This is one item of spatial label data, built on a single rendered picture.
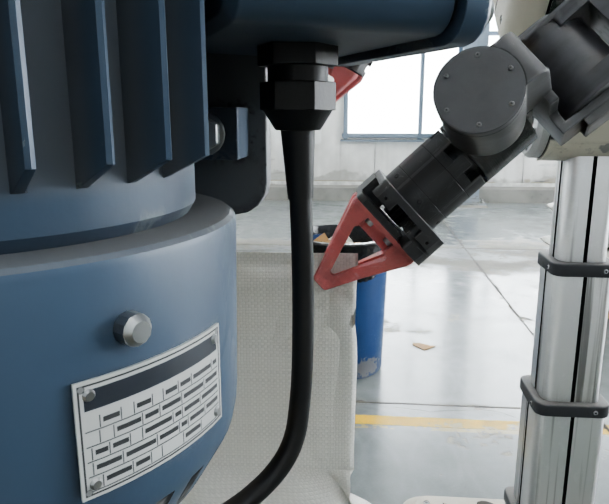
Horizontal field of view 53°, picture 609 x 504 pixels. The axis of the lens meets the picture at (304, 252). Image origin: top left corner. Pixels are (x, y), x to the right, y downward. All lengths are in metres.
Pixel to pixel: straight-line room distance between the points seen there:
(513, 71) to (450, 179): 0.10
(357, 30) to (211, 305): 0.08
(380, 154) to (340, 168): 0.58
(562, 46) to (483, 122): 0.11
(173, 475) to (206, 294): 0.05
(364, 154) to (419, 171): 8.04
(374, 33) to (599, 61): 0.33
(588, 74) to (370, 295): 2.31
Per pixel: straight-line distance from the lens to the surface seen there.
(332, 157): 8.52
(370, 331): 2.80
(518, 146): 0.49
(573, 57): 0.49
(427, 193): 0.47
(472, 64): 0.42
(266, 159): 0.26
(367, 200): 0.47
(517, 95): 0.41
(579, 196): 1.11
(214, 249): 0.16
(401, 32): 0.18
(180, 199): 0.17
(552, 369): 1.18
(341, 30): 0.17
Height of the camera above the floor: 1.20
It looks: 13 degrees down
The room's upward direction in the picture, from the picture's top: straight up
